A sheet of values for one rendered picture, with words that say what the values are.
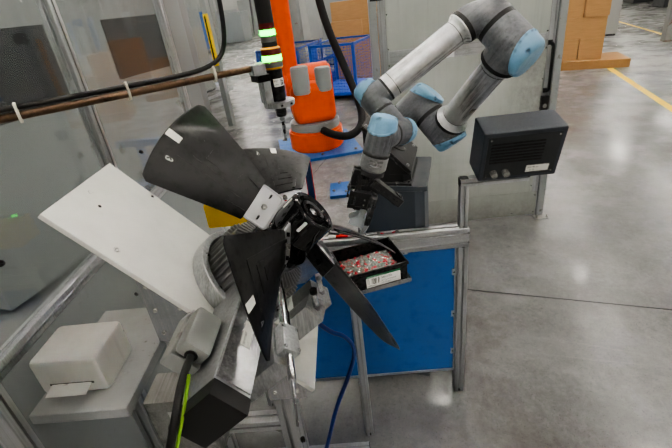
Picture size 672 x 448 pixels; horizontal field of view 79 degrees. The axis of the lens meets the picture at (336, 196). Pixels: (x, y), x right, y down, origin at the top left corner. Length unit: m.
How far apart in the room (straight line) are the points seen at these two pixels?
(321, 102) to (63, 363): 4.00
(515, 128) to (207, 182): 0.95
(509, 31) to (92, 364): 1.33
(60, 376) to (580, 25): 8.67
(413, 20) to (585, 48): 6.48
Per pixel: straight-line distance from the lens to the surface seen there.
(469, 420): 2.04
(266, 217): 0.94
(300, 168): 1.15
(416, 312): 1.76
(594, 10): 8.90
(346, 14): 8.93
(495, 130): 1.38
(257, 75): 0.92
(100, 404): 1.22
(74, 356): 1.21
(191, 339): 0.78
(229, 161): 0.91
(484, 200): 3.24
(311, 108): 4.77
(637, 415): 2.25
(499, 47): 1.24
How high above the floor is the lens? 1.66
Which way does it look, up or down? 26 degrees down
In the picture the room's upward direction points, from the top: 7 degrees counter-clockwise
